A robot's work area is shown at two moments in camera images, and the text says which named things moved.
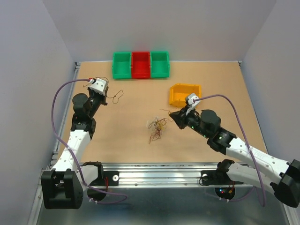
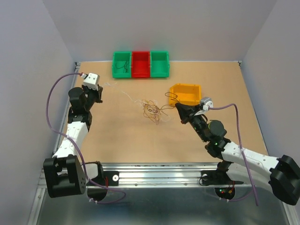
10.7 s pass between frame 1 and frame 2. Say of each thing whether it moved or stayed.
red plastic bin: stayed
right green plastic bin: stayed
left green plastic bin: stayed
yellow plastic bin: stayed
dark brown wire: moved
